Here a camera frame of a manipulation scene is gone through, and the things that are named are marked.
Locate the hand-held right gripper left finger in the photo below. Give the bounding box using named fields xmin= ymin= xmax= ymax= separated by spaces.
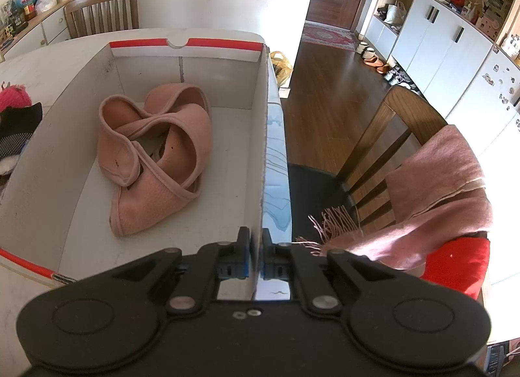
xmin=118 ymin=227 xmax=251 ymax=318

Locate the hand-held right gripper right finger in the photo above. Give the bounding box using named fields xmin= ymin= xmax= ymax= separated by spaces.
xmin=262 ymin=229 xmax=391 ymax=316

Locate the white cardboard box red stripe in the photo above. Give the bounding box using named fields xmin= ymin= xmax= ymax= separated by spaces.
xmin=0 ymin=36 xmax=272 ymax=301

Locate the red folded cloth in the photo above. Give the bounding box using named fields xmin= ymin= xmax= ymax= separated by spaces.
xmin=420 ymin=237 xmax=491 ymax=300

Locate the pink fringed scarf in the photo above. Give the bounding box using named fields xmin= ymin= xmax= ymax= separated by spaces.
xmin=294 ymin=124 xmax=494 ymax=271

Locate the wooden chair with black seat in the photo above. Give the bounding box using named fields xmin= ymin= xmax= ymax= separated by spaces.
xmin=288 ymin=85 xmax=492 ymax=280

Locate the yellow plastic bag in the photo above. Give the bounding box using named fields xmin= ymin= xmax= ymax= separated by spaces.
xmin=270 ymin=51 xmax=293 ymax=88

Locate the row of shoes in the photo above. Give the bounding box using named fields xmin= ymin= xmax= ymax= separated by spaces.
xmin=355 ymin=41 xmax=419 ymax=91

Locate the red patterned rug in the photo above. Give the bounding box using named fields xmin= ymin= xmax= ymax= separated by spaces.
xmin=301 ymin=22 xmax=359 ymax=52

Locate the white cloth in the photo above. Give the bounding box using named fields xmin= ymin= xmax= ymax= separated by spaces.
xmin=0 ymin=156 xmax=19 ymax=177

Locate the white tall cabinet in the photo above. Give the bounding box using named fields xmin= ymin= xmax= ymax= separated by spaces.
xmin=366 ymin=0 xmax=520 ymax=118

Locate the white fridge with magnets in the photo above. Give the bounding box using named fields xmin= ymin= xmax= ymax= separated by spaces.
xmin=447 ymin=46 xmax=520 ymax=158

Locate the white tote bag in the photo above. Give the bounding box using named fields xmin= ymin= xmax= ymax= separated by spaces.
xmin=384 ymin=1 xmax=407 ymax=26

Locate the wooden slat-back chair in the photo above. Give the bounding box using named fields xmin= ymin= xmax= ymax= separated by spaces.
xmin=64 ymin=0 xmax=140 ymax=39

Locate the white sideboard cabinet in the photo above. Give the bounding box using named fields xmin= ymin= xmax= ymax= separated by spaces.
xmin=0 ymin=0 xmax=76 ymax=63

